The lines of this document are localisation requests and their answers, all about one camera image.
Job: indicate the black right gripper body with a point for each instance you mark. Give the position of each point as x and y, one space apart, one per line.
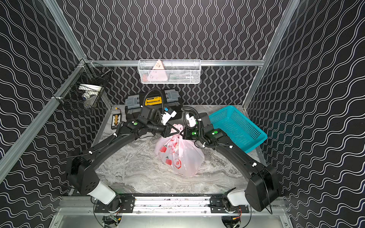
192 133

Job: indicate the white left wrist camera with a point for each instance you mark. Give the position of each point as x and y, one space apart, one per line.
168 113

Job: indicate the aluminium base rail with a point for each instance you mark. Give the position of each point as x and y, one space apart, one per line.
163 206

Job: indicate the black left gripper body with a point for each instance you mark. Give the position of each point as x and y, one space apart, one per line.
165 130

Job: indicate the pink triangular card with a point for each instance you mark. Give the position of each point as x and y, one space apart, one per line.
158 73

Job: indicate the pink plastic bag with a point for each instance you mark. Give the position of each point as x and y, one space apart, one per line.
182 156

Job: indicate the black toolbox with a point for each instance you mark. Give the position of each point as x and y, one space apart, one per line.
158 100

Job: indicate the teal plastic basket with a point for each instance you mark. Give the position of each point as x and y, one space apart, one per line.
241 130

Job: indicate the aluminium frame post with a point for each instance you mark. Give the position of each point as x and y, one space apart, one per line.
66 29

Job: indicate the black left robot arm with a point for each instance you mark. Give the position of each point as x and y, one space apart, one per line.
81 169

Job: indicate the white wire wall basket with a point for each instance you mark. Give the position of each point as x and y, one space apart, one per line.
179 71

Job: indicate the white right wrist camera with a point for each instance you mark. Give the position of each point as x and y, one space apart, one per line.
191 121

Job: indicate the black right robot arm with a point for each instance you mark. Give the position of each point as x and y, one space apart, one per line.
263 182

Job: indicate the black wire wall basket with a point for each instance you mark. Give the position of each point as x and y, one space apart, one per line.
84 95

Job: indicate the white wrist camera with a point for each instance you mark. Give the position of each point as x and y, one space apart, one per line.
168 113
191 121

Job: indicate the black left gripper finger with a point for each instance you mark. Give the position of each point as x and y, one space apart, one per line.
176 128
174 134

